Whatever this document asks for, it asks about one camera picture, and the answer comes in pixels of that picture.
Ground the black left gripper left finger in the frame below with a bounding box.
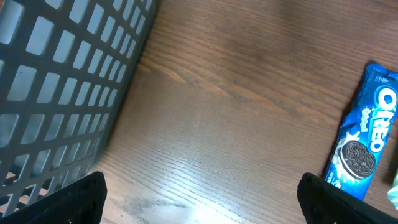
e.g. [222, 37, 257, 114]
[1, 171, 107, 224]

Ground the grey plastic mesh basket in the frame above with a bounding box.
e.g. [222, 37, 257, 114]
[1, 0, 157, 217]

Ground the blue Oreo cookie pack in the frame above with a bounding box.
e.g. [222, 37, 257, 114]
[324, 63, 397, 200]

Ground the teal wet wipes pack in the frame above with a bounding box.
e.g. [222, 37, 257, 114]
[387, 173, 398, 210]

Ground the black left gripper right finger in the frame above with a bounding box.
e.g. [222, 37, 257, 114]
[297, 172, 397, 224]

